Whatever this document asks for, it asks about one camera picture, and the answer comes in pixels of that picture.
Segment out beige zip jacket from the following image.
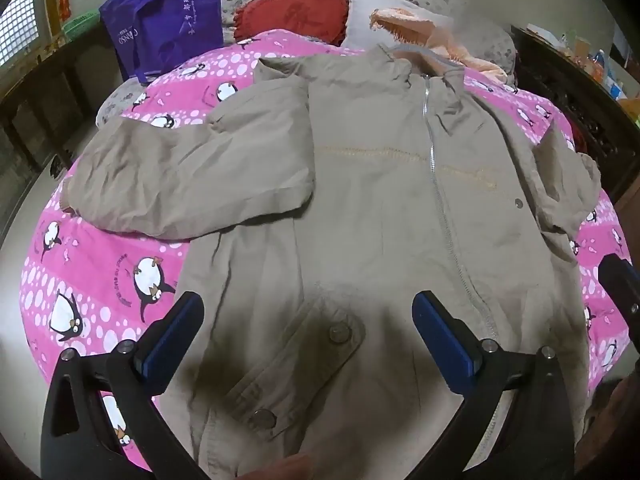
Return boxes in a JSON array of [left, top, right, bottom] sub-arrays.
[[60, 43, 602, 480]]

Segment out person's right hand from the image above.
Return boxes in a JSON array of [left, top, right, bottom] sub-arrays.
[[575, 372, 639, 480]]

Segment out dark wooden cabinet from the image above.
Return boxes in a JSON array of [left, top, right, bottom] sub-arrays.
[[511, 26, 639, 202]]

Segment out orange fringed cloth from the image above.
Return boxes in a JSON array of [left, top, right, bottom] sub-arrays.
[[370, 9, 508, 84]]

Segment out white pillow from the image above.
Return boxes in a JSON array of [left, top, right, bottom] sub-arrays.
[[341, 0, 454, 50]]

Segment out red cushion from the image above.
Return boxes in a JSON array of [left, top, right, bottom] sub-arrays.
[[234, 0, 349, 46]]

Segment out green plastic basket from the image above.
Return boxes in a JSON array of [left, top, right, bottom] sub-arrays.
[[62, 10, 100, 41]]

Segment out window with grille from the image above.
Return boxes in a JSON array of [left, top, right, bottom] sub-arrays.
[[0, 0, 47, 70]]

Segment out purple shopping bag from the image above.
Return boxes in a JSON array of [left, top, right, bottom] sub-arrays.
[[99, 0, 224, 84]]

